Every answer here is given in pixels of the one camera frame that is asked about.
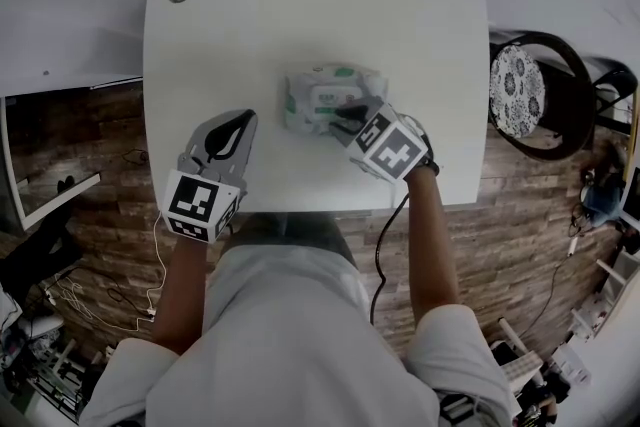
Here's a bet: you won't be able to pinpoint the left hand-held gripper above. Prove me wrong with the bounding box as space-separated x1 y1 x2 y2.
161 108 260 245

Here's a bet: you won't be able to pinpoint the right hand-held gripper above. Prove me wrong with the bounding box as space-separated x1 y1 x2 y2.
327 96 434 185

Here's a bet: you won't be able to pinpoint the wet wipes packet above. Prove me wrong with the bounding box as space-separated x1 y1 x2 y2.
276 60 391 137

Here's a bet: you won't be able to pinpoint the person's left forearm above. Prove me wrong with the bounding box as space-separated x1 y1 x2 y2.
151 236 207 357

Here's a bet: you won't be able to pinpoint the person's right forearm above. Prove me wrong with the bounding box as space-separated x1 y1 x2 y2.
403 163 462 340

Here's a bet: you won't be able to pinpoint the white square table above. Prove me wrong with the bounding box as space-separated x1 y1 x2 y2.
141 0 492 217

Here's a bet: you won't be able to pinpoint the person's dark trousers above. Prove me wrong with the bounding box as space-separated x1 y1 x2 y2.
228 211 357 267

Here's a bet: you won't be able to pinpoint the floral seat cushion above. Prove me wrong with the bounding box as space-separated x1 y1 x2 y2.
489 43 547 138

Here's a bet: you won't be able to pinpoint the round dark wicker chair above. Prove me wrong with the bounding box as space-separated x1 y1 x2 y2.
488 30 600 163

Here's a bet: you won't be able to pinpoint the person's white shirt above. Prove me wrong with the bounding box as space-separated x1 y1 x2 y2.
78 243 522 427

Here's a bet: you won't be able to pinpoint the black folding chair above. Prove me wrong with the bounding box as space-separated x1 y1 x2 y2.
591 56 640 127

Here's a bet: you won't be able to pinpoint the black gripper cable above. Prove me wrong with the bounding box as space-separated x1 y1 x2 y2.
368 191 412 325

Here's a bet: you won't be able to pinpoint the thin white gripper cable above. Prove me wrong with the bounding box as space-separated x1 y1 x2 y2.
48 209 170 334

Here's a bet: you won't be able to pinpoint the white frame desk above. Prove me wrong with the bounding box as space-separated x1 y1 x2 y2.
0 88 102 232

